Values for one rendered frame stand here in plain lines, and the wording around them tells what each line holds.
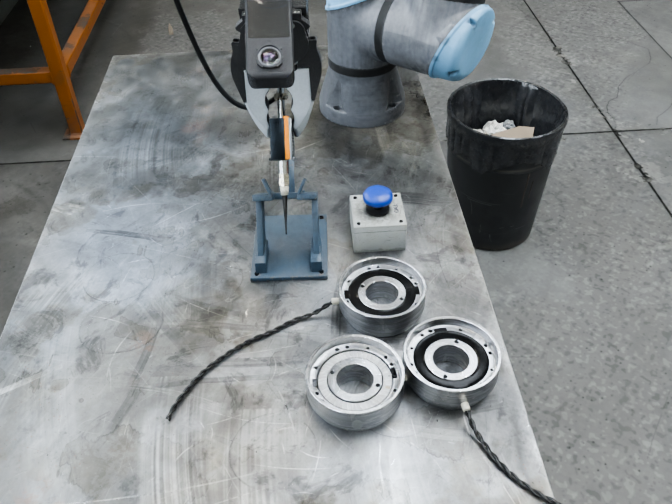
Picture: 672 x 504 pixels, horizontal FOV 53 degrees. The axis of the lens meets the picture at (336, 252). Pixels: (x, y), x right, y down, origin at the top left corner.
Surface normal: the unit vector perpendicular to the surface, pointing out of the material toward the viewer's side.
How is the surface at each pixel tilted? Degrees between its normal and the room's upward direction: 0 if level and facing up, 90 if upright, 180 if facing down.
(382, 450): 0
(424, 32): 72
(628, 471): 0
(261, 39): 32
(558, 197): 0
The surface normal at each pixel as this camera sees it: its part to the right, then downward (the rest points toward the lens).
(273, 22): 0.04, -0.28
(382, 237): 0.06, 0.67
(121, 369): -0.02, -0.74
